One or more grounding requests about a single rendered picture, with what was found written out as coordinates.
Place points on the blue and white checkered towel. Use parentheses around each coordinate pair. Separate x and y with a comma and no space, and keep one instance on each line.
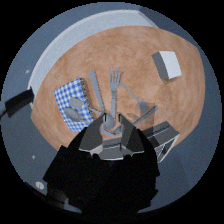
(75,88)

